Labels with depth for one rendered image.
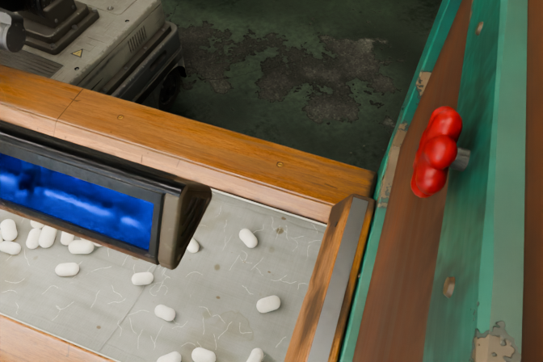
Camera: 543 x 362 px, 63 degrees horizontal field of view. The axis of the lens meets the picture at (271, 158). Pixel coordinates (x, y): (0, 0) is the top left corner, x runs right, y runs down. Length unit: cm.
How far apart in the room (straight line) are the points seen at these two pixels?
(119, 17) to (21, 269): 101
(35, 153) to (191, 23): 197
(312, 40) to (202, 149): 149
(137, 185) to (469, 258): 25
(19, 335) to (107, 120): 38
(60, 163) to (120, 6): 130
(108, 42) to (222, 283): 100
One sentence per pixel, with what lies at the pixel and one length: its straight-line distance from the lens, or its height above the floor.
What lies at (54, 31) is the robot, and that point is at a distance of 154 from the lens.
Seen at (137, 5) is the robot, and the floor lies 47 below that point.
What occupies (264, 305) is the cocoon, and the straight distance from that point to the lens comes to 67.
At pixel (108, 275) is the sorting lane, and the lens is 74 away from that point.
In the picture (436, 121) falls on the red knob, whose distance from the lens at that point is 20.
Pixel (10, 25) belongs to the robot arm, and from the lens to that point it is 95.
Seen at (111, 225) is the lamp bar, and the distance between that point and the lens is 39.
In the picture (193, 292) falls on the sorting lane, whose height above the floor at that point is 74.
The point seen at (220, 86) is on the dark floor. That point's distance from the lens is 199.
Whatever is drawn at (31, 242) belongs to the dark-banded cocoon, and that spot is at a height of 76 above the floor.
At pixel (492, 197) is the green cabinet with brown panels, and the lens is 17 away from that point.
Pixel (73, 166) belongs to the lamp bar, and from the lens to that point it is 39.
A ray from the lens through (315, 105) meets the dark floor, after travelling 192.
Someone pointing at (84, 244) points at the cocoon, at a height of 76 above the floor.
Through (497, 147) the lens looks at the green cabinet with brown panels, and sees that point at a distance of 19.
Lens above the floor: 140
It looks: 54 degrees down
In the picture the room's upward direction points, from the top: 2 degrees clockwise
